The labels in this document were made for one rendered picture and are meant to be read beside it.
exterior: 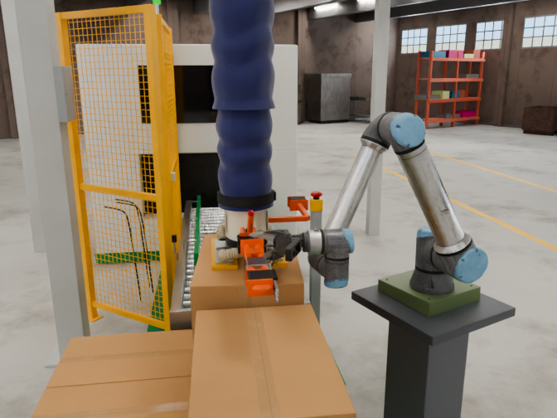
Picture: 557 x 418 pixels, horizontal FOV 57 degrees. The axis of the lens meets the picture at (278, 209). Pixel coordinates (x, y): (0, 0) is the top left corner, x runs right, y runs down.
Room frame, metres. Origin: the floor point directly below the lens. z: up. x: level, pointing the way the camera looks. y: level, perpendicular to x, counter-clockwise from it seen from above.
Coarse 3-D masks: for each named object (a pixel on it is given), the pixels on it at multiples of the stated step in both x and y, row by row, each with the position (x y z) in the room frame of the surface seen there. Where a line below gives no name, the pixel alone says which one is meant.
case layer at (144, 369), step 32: (64, 352) 2.00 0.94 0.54; (96, 352) 2.00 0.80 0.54; (128, 352) 2.00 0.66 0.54; (160, 352) 2.00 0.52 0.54; (192, 352) 2.00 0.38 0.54; (64, 384) 1.76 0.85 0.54; (96, 384) 1.76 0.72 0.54; (128, 384) 1.76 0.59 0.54; (160, 384) 1.76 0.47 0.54; (32, 416) 1.57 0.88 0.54; (64, 416) 1.57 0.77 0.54; (96, 416) 1.57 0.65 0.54; (128, 416) 1.57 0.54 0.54; (160, 416) 1.57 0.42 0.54
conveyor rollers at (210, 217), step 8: (192, 208) 4.46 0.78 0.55; (208, 208) 4.47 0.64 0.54; (216, 208) 4.48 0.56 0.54; (192, 216) 4.19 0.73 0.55; (208, 216) 4.20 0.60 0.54; (216, 216) 4.21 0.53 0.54; (224, 216) 4.22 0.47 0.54; (192, 224) 4.00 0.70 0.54; (208, 224) 3.95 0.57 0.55; (216, 224) 3.95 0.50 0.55; (192, 232) 3.74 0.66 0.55; (200, 232) 3.75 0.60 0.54; (208, 232) 3.75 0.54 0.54; (200, 240) 3.57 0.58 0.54; (192, 248) 3.38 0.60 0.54; (200, 248) 3.39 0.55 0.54; (192, 256) 3.21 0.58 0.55; (192, 264) 3.11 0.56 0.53; (192, 272) 2.94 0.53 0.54; (184, 296) 2.58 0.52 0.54; (184, 304) 2.49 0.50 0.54
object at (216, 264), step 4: (212, 240) 2.09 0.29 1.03; (216, 240) 2.08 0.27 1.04; (220, 240) 2.02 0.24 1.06; (224, 240) 2.01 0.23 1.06; (212, 244) 2.04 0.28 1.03; (212, 248) 1.99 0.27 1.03; (212, 252) 1.94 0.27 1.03; (216, 252) 1.92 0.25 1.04; (212, 256) 1.89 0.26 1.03; (216, 256) 1.87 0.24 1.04; (212, 260) 1.84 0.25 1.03; (216, 260) 1.83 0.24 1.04; (228, 260) 1.83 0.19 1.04; (232, 260) 1.83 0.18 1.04; (236, 260) 1.84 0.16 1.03; (212, 264) 1.81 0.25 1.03; (216, 264) 1.81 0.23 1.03; (220, 264) 1.81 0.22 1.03; (224, 264) 1.81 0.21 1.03; (228, 264) 1.81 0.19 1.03; (232, 264) 1.81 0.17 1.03; (236, 264) 1.81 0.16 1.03; (212, 268) 1.78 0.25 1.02; (216, 268) 1.78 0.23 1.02; (220, 268) 1.79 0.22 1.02; (224, 268) 1.79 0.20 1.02; (228, 268) 1.79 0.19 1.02; (232, 268) 1.79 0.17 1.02; (236, 268) 1.79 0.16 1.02
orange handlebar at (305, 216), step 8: (304, 208) 2.17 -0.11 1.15; (272, 216) 2.03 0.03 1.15; (280, 216) 2.03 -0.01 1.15; (288, 216) 2.03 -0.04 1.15; (296, 216) 2.03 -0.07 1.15; (304, 216) 2.03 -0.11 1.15; (240, 232) 1.84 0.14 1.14; (248, 248) 1.63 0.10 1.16; (256, 248) 1.63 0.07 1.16; (248, 256) 1.56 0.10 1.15; (256, 256) 1.62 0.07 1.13; (256, 288) 1.32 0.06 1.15; (264, 288) 1.32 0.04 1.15; (272, 288) 1.34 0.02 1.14
